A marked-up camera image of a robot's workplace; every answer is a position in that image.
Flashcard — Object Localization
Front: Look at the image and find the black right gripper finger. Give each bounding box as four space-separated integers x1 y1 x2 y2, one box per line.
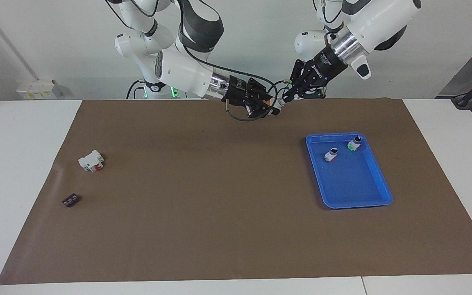
246 77 277 105
245 100 273 120

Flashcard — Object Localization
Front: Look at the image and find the white power strip box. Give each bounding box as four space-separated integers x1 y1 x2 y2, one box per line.
16 79 68 100

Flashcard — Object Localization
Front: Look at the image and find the brown table mat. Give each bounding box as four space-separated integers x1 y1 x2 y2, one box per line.
0 98 472 285

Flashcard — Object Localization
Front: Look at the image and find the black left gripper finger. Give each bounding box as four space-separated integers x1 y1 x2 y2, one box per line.
281 84 327 108
288 59 315 99

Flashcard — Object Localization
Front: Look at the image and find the blue plastic tray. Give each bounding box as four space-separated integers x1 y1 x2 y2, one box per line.
305 132 394 210

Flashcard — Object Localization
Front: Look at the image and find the white circuit breaker red lever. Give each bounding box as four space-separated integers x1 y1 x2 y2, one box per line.
77 150 105 173

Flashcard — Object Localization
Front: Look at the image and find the orange-based rotary switch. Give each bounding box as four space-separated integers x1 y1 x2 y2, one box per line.
270 98 286 116

